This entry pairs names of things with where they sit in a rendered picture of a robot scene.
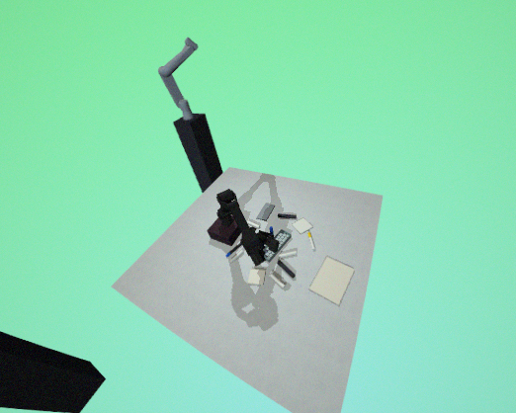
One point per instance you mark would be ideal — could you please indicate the letter keyboard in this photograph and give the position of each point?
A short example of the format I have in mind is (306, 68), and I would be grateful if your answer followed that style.
(283, 237)

